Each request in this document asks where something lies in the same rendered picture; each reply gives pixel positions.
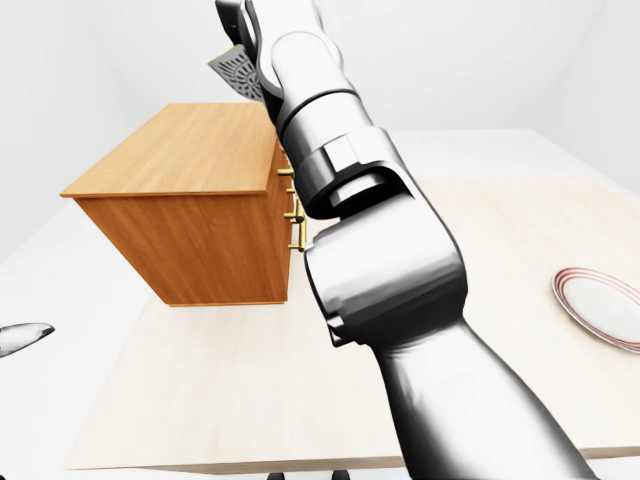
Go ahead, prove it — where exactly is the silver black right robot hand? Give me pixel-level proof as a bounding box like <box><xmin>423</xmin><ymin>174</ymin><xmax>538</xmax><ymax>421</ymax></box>
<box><xmin>214</xmin><ymin>0</ymin><xmax>358</xmax><ymax>124</ymax></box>

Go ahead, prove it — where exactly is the wooden cabinet drawer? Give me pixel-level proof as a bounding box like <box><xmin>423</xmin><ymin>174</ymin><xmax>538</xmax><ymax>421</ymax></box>
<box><xmin>273</xmin><ymin>139</ymin><xmax>297</xmax><ymax>200</ymax></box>
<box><xmin>268</xmin><ymin>193</ymin><xmax>304</xmax><ymax>304</ymax></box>

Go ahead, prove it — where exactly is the wooden cabinet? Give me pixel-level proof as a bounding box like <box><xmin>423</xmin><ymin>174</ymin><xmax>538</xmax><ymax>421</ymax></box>
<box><xmin>59</xmin><ymin>102</ymin><xmax>303</xmax><ymax>308</ymax></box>

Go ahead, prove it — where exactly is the white plate with red rings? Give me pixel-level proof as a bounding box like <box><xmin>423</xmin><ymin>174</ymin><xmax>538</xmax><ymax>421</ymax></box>
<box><xmin>551</xmin><ymin>266</ymin><xmax>640</xmax><ymax>355</ymax></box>

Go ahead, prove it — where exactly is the brass drawer handle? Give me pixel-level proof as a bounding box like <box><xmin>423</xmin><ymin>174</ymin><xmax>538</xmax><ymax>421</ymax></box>
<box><xmin>276</xmin><ymin>167</ymin><xmax>298</xmax><ymax>195</ymax></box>
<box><xmin>282</xmin><ymin>198</ymin><xmax>308</xmax><ymax>254</ymax></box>

